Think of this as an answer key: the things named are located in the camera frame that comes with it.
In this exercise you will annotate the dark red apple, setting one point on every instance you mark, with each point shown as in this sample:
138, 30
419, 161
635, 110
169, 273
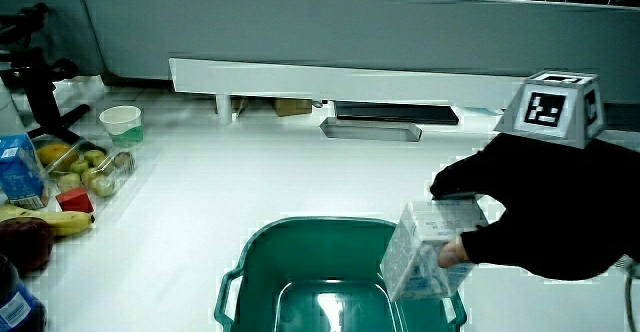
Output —
22, 243

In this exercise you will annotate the white shelf post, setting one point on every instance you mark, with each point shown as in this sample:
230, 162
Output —
223, 108

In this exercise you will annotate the small green fruit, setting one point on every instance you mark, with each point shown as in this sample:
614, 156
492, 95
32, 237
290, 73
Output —
89, 176
94, 156
79, 166
68, 181
103, 186

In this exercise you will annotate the red cube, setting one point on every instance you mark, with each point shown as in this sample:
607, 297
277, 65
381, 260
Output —
75, 200

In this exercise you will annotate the green plastic basket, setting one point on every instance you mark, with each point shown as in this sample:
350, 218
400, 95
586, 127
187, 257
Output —
320, 272

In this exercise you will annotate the black flat panel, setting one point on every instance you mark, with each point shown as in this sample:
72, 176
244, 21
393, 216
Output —
395, 113

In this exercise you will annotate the small grey partition panel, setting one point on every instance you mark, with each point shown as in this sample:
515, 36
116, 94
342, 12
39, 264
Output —
45, 12

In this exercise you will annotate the brown cardboard box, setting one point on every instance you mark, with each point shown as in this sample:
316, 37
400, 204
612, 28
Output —
292, 106

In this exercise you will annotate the yellow banana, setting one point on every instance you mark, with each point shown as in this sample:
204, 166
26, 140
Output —
55, 220

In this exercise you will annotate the white blue milk carton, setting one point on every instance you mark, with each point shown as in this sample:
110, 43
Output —
425, 252

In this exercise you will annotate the orange mango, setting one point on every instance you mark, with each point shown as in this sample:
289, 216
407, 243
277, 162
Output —
52, 154

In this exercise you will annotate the black camera stand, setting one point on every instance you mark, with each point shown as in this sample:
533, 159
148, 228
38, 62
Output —
37, 87

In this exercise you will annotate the large grey partition panel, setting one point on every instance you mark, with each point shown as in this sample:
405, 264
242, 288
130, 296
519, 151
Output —
350, 27

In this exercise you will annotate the clear plastic fruit tray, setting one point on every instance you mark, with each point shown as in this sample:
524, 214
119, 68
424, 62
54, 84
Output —
107, 169

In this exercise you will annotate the blue drink carton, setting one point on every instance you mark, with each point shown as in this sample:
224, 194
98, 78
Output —
19, 172

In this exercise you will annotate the grey metal bracket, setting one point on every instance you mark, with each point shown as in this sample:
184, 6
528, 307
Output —
370, 130

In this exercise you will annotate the white shelf board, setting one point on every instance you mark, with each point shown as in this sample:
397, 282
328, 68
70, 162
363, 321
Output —
325, 82

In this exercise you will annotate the person's right hand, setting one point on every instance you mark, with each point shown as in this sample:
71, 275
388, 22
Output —
550, 207

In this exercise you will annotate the white green paper cup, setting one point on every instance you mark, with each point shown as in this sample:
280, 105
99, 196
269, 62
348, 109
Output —
122, 124

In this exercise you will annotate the brown kiwi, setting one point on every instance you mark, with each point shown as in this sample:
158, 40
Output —
123, 161

